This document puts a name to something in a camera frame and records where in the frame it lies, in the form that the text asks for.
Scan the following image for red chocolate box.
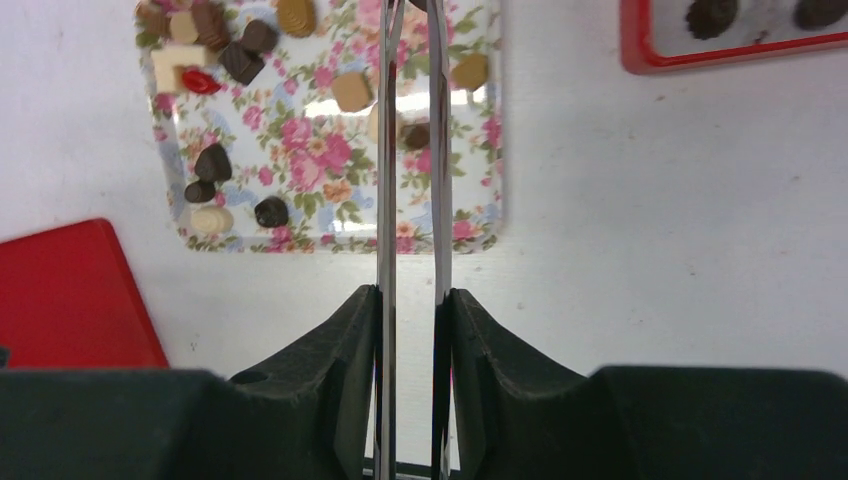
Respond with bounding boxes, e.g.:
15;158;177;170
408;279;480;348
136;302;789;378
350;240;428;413
619;0;847;75

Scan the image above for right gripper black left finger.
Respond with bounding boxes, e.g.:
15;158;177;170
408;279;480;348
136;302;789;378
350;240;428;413
1;285;379;479

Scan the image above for metal serving tongs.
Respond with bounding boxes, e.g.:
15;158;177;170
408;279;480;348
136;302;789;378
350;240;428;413
374;1;452;479

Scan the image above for dark rose round chocolate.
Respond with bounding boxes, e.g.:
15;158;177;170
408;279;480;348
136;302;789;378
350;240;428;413
254;196;289;229

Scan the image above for red lips chocolate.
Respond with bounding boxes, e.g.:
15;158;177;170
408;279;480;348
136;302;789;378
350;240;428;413
181;70;222;95

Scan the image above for dark teardrop chocolate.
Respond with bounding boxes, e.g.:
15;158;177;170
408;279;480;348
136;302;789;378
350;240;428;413
194;143;232;183

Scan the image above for red box lid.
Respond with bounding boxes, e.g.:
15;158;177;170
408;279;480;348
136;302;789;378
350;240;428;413
1;218;169;369

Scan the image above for dark round ridged chocolate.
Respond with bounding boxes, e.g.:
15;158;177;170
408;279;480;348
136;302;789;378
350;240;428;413
183;181;217;204

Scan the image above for floral rectangular tray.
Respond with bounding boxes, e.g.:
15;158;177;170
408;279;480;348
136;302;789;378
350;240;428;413
136;1;503;253

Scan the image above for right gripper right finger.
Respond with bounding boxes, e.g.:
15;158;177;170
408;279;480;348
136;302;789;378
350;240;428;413
450;289;847;479

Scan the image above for white swirl oval chocolate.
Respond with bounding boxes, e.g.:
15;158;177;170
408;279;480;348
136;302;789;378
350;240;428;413
190;205;234;235

